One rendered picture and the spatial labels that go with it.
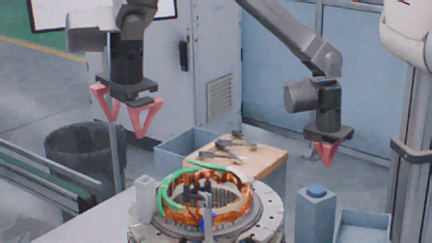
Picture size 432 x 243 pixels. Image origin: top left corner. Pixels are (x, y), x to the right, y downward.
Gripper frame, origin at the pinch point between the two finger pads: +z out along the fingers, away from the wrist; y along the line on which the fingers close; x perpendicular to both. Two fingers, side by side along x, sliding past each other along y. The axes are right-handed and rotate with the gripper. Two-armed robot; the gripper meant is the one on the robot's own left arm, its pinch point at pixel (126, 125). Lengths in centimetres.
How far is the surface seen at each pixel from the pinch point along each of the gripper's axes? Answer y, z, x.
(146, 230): 5.4, 20.7, 0.5
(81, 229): -45, 56, 18
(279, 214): 20.9, 18.5, 21.9
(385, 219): 36, 21, 41
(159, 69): -180, 80, 162
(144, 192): 3.0, 13.7, 1.9
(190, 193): 14.8, 8.4, 2.6
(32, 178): -89, 64, 27
